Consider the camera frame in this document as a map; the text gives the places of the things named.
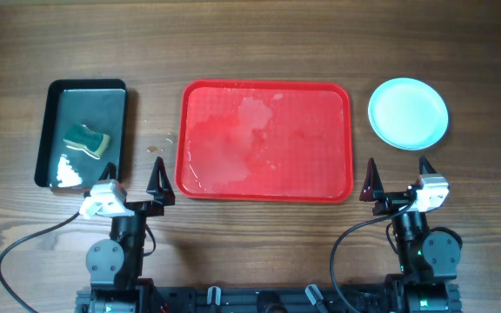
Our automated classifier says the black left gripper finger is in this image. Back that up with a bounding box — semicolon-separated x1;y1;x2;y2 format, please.
98;163;117;181
146;156;176;206

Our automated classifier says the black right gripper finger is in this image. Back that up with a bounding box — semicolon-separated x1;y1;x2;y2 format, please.
359;157;384;202
419;156;437;175

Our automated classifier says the green yellow sponge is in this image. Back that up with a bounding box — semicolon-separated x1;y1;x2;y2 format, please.
63;124;110;159

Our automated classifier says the teal plate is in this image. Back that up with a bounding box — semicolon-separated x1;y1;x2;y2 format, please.
367;77;450;150

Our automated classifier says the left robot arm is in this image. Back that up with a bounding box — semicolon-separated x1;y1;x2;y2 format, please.
75;157;175;313

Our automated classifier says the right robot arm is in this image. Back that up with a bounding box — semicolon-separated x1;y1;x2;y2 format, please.
359;156;463;313

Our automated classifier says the black water tray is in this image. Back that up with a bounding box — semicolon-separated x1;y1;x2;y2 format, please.
34;79;129;189

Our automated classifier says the red plastic tray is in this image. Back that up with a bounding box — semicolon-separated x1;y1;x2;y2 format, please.
175;80;354;203

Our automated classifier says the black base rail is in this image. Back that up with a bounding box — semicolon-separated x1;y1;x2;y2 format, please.
75;282;463;313

